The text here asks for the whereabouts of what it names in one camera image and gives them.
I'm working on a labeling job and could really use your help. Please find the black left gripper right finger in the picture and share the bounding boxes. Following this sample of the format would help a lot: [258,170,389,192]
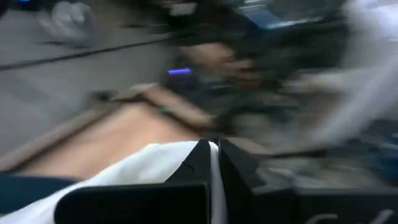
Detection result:
[218,139,398,224]

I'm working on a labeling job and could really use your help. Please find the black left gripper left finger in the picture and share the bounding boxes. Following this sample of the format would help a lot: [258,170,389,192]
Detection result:
[54,139,212,224]

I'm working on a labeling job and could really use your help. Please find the navy fabric bin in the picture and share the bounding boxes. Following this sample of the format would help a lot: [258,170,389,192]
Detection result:
[0,173,80,215]

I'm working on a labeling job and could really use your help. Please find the computer tower with lights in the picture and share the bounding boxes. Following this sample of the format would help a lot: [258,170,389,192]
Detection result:
[161,67,200,94]

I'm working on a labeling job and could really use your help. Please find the black floor fan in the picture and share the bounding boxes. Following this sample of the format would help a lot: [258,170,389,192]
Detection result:
[37,0,96,47]

